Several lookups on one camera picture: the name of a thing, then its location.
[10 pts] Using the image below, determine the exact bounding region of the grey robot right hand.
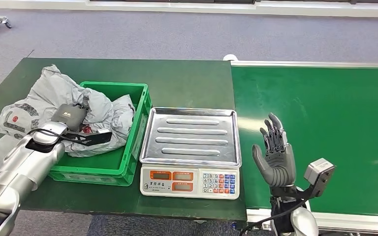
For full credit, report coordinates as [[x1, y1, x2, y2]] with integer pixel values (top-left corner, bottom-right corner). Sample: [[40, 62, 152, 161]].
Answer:
[[252, 113, 297, 188]]

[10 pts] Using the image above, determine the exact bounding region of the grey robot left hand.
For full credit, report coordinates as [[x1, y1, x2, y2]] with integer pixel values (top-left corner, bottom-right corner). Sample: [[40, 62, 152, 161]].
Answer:
[[51, 103, 89, 133]]

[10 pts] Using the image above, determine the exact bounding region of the white package with red dot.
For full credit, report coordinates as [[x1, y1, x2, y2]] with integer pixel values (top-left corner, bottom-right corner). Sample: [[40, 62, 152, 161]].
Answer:
[[0, 64, 115, 144]]

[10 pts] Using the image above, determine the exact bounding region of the crumpled grey plastic package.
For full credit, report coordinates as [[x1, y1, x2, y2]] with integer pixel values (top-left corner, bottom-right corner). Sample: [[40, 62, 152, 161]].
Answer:
[[65, 94, 136, 158]]

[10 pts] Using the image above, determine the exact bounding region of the green plastic crate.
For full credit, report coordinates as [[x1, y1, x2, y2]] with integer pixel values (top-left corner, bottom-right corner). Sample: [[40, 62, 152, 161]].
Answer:
[[47, 81, 153, 187]]

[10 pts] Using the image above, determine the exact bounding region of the electronic weighing scale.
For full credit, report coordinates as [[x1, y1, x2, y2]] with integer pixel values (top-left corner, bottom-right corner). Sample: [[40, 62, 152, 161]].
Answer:
[[139, 107, 243, 200]]

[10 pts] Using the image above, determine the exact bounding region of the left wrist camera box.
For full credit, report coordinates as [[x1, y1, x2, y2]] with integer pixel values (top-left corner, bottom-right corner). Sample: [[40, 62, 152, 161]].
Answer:
[[63, 129, 113, 147]]

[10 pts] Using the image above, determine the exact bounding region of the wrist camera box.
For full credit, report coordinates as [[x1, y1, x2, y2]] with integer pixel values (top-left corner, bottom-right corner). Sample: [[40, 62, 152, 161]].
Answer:
[[63, 129, 113, 147], [295, 158, 336, 199]]

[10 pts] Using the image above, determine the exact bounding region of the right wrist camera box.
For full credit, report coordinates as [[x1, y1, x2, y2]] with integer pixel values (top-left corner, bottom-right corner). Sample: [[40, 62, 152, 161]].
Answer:
[[295, 158, 336, 199]]

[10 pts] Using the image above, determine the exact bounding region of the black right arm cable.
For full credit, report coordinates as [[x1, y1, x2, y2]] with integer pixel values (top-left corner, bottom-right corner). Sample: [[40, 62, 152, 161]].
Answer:
[[239, 199, 307, 236]]

